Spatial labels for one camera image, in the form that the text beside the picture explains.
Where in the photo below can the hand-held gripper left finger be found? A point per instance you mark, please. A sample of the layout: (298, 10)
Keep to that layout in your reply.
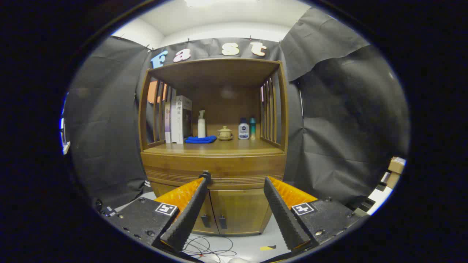
(188, 215)

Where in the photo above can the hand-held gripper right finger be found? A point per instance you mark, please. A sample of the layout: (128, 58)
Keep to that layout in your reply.
(283, 215)

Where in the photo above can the wooden cabinet door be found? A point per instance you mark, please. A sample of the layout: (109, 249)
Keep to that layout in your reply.
(241, 210)
(211, 204)

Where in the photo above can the wooden countertop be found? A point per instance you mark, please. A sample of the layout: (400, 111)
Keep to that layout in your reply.
(237, 147)

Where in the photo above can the wooden cabinet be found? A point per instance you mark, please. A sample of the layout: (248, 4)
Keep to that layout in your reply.
(219, 73)

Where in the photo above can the yellow floor tape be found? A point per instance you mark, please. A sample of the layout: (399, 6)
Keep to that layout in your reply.
(268, 248)

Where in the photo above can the blue folded cloth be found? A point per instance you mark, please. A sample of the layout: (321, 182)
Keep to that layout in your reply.
(200, 139)

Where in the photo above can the white pump bottle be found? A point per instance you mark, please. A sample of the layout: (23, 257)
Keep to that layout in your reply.
(201, 128)

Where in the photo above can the beige lidded teacup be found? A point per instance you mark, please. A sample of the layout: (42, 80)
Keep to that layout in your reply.
(225, 133)

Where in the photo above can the teal slim bottle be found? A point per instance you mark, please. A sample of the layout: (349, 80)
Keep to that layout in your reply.
(252, 129)

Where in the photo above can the thin white book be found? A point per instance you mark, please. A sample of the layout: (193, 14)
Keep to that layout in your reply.
(173, 124)

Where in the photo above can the white lotion bottle blue cap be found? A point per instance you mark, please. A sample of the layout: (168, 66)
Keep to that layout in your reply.
(243, 131)

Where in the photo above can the thin purple book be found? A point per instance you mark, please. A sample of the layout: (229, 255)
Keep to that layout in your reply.
(167, 124)

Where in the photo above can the thick white portrait book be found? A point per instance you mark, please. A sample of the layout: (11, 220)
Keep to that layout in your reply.
(181, 120)

